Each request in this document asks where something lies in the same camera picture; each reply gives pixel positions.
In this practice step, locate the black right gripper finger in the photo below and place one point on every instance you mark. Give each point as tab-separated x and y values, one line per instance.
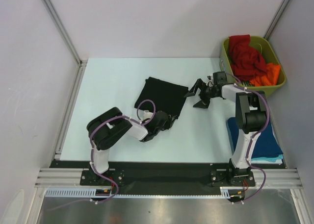
198	85
202	104

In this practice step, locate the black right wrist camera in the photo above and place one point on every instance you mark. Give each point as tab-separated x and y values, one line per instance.
217	78

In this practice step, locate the black t shirt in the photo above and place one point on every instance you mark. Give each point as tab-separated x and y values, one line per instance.
165	96

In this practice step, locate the folded light blue t shirt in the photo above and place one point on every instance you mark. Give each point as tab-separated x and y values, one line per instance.
268	160

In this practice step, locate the folded dark blue t shirt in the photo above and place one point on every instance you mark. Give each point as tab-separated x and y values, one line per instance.
266	145

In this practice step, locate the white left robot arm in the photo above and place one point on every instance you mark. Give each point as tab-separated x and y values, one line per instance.
107	129

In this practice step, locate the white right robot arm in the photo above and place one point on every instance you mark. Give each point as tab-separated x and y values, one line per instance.
252	114

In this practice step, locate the orange t shirt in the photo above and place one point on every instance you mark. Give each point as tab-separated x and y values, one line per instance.
268	79

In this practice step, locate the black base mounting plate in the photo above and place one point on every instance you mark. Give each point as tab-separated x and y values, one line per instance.
172	177

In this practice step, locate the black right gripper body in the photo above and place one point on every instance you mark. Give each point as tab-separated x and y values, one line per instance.
201	93

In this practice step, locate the aluminium frame post right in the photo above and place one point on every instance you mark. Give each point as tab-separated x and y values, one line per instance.
277	17

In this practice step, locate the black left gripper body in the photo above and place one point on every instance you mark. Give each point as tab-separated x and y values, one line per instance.
167	124

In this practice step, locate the red t shirt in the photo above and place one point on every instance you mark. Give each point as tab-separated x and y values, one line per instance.
247	62

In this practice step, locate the aluminium frame post left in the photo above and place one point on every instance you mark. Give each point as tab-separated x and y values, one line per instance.
48	4

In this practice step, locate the aluminium frame post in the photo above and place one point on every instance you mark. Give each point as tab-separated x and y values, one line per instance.
277	17
48	4

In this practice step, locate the white slotted cable duct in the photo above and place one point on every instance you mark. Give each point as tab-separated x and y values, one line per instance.
102	193

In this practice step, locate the green plastic basket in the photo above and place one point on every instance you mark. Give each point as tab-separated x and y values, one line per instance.
262	46

